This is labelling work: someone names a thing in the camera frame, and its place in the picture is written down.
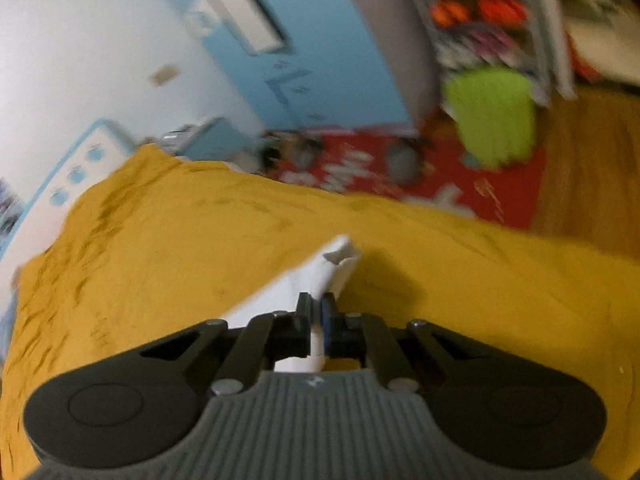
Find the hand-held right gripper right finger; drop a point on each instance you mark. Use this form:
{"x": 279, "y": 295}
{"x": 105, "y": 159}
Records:
{"x": 328, "y": 310}

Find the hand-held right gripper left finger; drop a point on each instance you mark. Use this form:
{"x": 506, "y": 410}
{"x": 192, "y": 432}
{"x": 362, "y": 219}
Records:
{"x": 303, "y": 306}

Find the white printed t-shirt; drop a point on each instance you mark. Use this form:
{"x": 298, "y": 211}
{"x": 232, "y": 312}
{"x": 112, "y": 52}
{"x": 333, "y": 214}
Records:
{"x": 310, "y": 275}

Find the yellow quilted blanket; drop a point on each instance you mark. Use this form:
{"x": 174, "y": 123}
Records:
{"x": 175, "y": 235}

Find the grey round object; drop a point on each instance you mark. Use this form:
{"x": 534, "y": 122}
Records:
{"x": 403, "y": 161}

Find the red printed rug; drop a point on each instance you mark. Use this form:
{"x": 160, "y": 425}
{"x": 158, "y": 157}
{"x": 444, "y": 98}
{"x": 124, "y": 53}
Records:
{"x": 450, "y": 180}

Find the green bin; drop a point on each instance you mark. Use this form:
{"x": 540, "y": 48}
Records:
{"x": 492, "y": 115}

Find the white and blue headboard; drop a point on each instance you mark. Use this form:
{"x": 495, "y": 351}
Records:
{"x": 75, "y": 170}

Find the blue wardrobe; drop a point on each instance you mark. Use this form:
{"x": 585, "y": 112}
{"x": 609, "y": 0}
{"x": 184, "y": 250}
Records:
{"x": 325, "y": 35}

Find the shelf with colourful things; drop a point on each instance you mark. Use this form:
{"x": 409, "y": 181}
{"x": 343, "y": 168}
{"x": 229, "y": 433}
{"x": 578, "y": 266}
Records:
{"x": 480, "y": 10}

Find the wall socket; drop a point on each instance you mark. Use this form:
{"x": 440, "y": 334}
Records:
{"x": 165, "y": 75}

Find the wall poster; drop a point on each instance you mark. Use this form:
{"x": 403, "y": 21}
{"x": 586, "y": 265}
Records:
{"x": 9, "y": 210}

